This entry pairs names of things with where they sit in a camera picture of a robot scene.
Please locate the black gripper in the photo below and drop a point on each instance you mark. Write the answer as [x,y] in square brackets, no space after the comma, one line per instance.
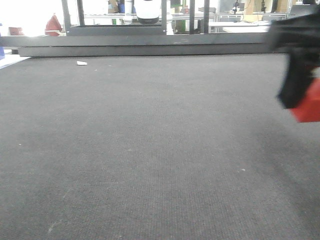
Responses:
[300,37]

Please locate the red magnetic cube block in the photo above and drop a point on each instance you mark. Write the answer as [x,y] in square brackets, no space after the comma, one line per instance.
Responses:
[308,108]

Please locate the dark grey carpet mat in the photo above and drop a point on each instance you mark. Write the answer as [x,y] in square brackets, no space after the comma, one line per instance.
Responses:
[155,148]

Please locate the white paper scrap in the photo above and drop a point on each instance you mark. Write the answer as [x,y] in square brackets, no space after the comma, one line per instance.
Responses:
[81,63]

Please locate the red bag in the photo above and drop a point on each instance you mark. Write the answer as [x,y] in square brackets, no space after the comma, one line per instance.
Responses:
[53,27]

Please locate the blue plastic crate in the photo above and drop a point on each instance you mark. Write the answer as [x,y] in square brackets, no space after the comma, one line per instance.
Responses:
[2,53]

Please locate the black metal table rail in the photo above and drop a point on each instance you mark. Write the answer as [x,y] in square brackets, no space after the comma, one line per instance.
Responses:
[138,45]

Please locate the black metal shelf frame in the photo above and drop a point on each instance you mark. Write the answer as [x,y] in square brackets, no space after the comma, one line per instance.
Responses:
[105,18]

